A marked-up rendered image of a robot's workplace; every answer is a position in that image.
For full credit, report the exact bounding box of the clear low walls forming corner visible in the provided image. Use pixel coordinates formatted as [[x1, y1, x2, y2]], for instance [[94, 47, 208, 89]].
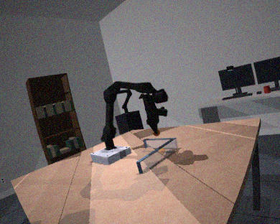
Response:
[[140, 139, 178, 173]]

